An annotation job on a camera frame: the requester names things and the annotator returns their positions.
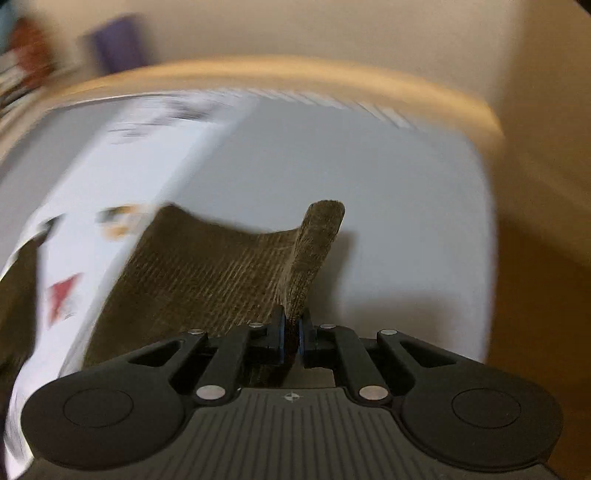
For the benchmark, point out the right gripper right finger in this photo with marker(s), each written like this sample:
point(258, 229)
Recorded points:
point(334, 356)

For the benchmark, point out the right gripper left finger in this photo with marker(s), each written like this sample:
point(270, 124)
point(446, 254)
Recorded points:
point(242, 354)

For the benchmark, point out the dark olive corduroy pants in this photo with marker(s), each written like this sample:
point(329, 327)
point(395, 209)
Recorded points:
point(86, 289)

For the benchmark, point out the grey printed bed sheet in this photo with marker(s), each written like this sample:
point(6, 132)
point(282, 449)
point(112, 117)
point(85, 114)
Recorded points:
point(414, 254)

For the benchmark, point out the purple rolled yoga mat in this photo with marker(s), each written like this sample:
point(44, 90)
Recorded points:
point(119, 45)

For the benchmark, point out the dark red cushion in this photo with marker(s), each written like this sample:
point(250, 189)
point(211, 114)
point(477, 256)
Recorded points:
point(34, 55)

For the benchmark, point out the wooden bed frame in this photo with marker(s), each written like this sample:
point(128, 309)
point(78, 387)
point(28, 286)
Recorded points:
point(409, 95)

